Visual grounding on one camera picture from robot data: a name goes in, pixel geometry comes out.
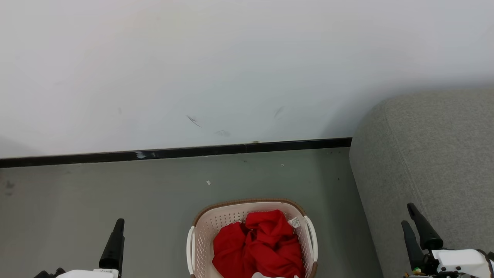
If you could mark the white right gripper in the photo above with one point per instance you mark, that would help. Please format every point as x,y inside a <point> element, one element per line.
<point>459,262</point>

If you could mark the grey fabric sofa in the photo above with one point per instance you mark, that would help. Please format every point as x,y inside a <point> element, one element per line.
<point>436,154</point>

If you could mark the black skirting board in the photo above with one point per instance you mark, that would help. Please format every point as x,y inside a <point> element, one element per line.
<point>173,153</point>

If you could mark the cream perforated laundry basket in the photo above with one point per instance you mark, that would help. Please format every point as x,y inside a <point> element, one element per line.
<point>231,220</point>

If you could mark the plain red garment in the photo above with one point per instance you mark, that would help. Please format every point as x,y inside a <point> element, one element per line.
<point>270,231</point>

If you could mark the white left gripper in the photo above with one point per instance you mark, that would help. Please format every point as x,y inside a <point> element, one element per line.
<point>88,274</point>

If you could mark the red garment with white stripes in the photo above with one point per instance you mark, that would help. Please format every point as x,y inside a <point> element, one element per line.
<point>270,275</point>

